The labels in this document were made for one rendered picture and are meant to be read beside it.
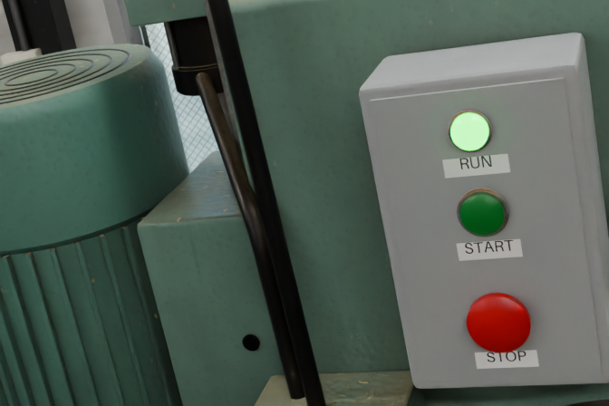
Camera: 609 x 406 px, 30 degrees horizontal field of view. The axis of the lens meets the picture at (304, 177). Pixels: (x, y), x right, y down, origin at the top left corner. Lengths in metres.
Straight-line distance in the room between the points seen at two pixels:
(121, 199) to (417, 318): 0.24
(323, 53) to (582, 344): 0.19
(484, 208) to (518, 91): 0.06
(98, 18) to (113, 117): 1.53
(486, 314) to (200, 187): 0.27
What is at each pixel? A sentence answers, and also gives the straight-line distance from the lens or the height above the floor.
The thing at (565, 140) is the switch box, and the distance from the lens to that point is 0.52.
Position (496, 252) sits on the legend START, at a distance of 0.54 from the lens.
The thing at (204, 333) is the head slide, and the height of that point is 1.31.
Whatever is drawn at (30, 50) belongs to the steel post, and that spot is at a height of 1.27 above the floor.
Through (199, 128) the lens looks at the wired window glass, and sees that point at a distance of 2.32.
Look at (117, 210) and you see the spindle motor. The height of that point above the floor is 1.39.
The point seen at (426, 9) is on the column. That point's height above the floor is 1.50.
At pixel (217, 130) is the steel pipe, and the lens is 0.66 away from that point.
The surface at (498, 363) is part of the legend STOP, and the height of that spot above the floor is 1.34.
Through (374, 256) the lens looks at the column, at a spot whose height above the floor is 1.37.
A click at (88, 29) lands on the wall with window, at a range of 2.26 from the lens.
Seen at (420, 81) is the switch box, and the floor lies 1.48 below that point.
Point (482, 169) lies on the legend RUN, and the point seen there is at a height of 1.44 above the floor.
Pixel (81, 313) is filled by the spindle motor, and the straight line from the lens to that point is 0.75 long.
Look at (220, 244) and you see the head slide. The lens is 0.69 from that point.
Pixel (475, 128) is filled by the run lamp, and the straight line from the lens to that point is 0.51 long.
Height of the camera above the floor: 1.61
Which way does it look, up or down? 18 degrees down
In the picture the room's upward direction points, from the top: 12 degrees counter-clockwise
